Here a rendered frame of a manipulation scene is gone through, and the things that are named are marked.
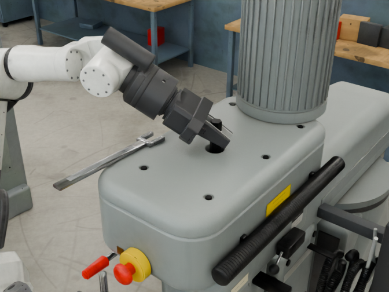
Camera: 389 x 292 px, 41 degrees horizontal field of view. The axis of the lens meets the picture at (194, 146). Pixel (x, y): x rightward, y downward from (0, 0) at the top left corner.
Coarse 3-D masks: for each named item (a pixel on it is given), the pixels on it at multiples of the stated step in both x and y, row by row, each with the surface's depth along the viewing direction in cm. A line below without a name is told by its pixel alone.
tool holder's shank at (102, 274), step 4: (100, 272) 153; (104, 272) 153; (100, 276) 152; (104, 276) 152; (100, 280) 153; (104, 280) 153; (100, 284) 154; (104, 284) 154; (100, 288) 155; (104, 288) 154
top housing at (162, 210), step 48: (192, 144) 102; (240, 144) 102; (288, 144) 102; (144, 192) 88; (192, 192) 88; (240, 192) 88; (288, 192) 102; (144, 240) 88; (192, 240) 83; (192, 288) 88
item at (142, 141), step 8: (144, 136) 103; (160, 136) 103; (136, 144) 100; (144, 144) 100; (152, 144) 100; (120, 152) 97; (128, 152) 97; (104, 160) 95; (112, 160) 95; (88, 168) 93; (96, 168) 93; (72, 176) 90; (80, 176) 90; (88, 176) 91; (56, 184) 88; (64, 184) 88; (72, 184) 89
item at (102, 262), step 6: (102, 258) 100; (108, 258) 101; (90, 264) 99; (96, 264) 98; (102, 264) 99; (108, 264) 100; (84, 270) 97; (90, 270) 97; (96, 270) 98; (84, 276) 97; (90, 276) 97
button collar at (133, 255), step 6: (126, 252) 90; (132, 252) 90; (138, 252) 90; (120, 258) 91; (126, 258) 90; (132, 258) 89; (138, 258) 89; (144, 258) 89; (138, 264) 89; (144, 264) 89; (138, 270) 89; (144, 270) 89; (150, 270) 90; (138, 276) 90; (144, 276) 89
